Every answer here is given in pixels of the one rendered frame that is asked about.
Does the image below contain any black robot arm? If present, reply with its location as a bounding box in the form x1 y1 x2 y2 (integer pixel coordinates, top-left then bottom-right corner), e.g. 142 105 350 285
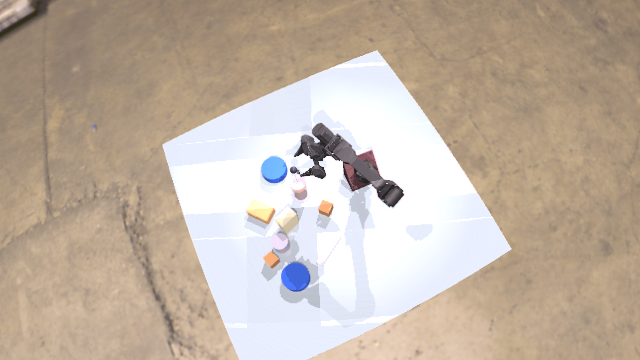
302 123 405 208

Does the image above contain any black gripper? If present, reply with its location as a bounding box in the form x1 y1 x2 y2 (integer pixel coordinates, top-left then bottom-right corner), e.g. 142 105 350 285
293 134 330 179

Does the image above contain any blue cylinder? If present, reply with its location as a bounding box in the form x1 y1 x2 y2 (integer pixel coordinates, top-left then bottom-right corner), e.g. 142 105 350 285
261 156 288 183
281 263 310 292

